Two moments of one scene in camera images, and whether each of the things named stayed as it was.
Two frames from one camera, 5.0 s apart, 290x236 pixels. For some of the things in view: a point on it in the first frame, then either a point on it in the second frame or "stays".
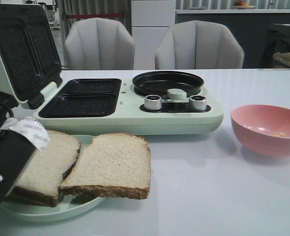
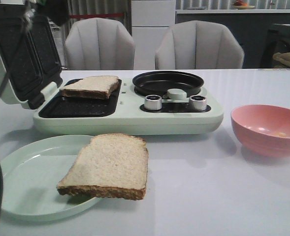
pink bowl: x=268 y=131 stays
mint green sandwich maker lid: x=22 y=56 stays
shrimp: x=281 y=134 stays
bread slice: x=40 y=180 -> x=97 y=87
